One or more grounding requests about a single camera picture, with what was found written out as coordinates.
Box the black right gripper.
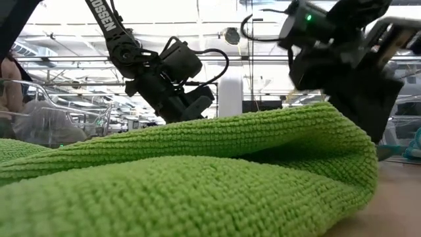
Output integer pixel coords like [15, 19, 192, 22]
[288, 45, 405, 144]

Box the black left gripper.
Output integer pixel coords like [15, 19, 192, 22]
[124, 72, 216, 124]

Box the green microfiber towel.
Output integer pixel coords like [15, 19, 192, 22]
[0, 138, 52, 165]
[0, 101, 379, 237]

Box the white pillar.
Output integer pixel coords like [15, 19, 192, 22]
[218, 70, 244, 119]

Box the clear plastic basket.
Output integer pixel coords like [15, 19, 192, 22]
[0, 78, 111, 148]
[378, 93, 421, 165]

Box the thin black vertical pole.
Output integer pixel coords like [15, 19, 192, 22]
[249, 0, 255, 103]

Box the person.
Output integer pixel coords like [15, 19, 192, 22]
[12, 99, 88, 146]
[0, 49, 34, 139]

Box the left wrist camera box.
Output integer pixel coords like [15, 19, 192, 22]
[159, 39, 203, 80]

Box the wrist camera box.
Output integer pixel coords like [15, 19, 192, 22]
[278, 1, 334, 50]
[159, 39, 203, 80]

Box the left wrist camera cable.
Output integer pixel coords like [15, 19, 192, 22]
[193, 48, 230, 88]

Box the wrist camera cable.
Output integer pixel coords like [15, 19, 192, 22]
[240, 9, 290, 43]
[193, 48, 230, 88]

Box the black ceiling cord reel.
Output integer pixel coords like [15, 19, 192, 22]
[223, 27, 241, 46]

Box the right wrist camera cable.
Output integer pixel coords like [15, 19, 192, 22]
[240, 9, 290, 43]

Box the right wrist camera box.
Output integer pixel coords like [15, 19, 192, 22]
[278, 1, 334, 50]

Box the silver ventilation duct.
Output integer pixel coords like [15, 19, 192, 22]
[11, 41, 43, 57]

